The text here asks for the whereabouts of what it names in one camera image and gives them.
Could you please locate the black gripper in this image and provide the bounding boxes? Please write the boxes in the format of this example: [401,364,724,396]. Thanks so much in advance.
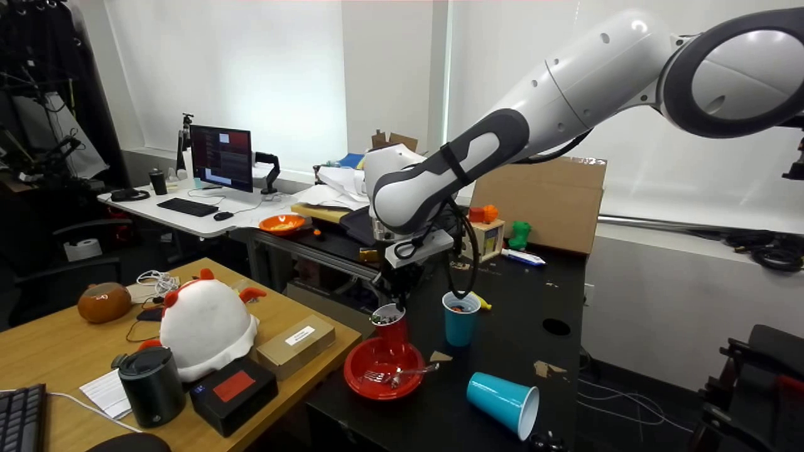
[380,231,458,314]

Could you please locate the blue plastic cup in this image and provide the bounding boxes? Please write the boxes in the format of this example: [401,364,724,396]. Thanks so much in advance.
[440,289,485,352]
[465,369,543,443]

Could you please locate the red plastic bowl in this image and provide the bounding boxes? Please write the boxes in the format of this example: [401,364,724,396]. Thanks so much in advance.
[342,335,428,404]

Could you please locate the orange bowl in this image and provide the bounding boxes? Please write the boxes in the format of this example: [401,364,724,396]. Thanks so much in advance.
[257,214,315,241]

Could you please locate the clear glass bowl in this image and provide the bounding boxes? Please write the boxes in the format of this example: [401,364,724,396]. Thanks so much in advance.
[134,265,181,296]

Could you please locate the black case with lid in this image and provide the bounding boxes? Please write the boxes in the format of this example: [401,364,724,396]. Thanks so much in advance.
[336,204,382,251]

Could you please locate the wooden shape sorter box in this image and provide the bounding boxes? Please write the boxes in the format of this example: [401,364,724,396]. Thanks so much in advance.
[460,214,507,265]

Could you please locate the tan cardboard box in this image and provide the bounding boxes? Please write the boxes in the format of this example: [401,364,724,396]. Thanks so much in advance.
[252,314,336,382]

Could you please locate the white paper pile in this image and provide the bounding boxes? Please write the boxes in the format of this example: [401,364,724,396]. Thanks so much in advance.
[287,162,371,214]

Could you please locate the white blue tube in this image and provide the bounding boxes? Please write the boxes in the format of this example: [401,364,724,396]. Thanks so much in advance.
[501,246,547,268]

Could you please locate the brown cardboard shipping box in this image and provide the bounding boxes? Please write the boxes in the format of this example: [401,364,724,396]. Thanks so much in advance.
[367,128,421,155]

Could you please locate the black desk stand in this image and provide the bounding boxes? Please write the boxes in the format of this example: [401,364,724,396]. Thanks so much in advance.
[252,150,283,198]

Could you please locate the brown cardboard sheet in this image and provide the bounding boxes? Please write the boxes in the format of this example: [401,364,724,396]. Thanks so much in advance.
[467,152,609,256]

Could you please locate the black box with red label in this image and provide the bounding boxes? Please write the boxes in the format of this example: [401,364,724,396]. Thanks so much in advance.
[186,353,279,440]

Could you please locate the black computer monitor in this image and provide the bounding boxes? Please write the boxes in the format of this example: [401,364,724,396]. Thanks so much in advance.
[189,122,257,196]

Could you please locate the slim black keyboard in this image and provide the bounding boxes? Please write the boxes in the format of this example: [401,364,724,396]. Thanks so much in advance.
[155,196,220,219]

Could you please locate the white desk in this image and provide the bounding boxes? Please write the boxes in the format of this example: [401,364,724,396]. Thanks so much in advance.
[95,182,296,246]

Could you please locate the black headphones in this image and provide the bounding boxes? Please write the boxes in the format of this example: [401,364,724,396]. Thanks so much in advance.
[107,185,154,204]

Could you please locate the brown toy football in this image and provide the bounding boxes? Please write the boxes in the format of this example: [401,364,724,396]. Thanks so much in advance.
[76,281,135,327]

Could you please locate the black rounded case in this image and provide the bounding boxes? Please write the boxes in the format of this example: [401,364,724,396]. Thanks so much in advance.
[85,431,173,452]

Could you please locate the white paper sheet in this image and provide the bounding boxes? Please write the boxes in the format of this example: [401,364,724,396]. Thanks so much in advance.
[78,367,134,422]

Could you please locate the white tissue box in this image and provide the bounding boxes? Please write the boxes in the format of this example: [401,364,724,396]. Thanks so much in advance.
[60,235,106,263]

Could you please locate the black office chair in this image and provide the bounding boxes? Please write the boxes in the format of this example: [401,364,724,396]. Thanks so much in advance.
[0,178,127,332]

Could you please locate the wooden desk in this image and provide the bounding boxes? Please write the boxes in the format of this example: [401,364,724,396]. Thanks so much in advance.
[0,256,364,452]

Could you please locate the black equipment rack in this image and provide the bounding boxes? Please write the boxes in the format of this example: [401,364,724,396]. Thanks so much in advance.
[691,320,804,452]

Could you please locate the dark hanging coats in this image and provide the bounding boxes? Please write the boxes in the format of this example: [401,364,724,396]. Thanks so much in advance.
[0,0,134,196]

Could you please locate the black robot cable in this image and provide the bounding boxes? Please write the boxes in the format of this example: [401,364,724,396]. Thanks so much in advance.
[440,198,483,296]

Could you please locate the thin floor cables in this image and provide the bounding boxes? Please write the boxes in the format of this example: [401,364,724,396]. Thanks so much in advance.
[575,374,698,437]

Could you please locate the black cable bundle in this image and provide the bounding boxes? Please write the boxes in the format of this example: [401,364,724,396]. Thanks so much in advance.
[724,227,804,274]

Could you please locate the black camera on stand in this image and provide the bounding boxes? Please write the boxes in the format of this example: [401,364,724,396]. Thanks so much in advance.
[782,136,804,182]

